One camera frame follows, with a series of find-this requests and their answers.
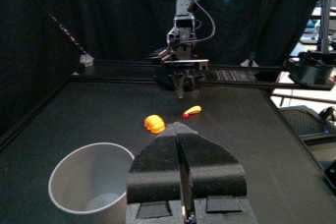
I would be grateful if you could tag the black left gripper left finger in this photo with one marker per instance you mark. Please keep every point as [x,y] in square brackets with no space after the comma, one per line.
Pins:
[153,165]

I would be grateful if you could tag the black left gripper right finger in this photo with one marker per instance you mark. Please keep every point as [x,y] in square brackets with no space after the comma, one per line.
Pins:
[214,169]

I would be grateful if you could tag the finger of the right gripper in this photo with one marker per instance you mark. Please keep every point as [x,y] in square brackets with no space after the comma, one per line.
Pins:
[195,87]
[179,86]

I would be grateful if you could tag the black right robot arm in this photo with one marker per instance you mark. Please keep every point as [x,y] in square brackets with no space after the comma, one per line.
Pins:
[185,11]

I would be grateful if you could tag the orange toy shrimp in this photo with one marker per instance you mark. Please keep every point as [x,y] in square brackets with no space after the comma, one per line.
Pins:
[155,123]

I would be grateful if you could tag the grey plastic bowl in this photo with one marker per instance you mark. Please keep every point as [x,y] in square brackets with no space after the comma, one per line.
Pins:
[87,175]

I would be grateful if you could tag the orange red toy chili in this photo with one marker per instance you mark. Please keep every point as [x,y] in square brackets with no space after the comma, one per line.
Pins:
[193,111]

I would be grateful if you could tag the black ribbed vent plate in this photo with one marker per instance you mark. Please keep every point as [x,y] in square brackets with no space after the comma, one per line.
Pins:
[233,75]

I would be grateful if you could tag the black cloth curtain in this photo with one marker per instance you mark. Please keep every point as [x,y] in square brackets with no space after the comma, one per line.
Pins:
[110,15]

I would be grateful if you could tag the black mesh basket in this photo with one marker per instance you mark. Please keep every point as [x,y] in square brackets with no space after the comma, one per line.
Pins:
[302,121]

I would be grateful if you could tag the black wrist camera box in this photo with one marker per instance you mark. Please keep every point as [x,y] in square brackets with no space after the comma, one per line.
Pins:
[159,54]

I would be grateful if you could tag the black table frame rail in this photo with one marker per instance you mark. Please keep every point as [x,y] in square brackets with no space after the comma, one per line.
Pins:
[114,79]

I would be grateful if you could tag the grey metal frame post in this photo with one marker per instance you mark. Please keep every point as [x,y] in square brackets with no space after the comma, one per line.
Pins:
[326,21]

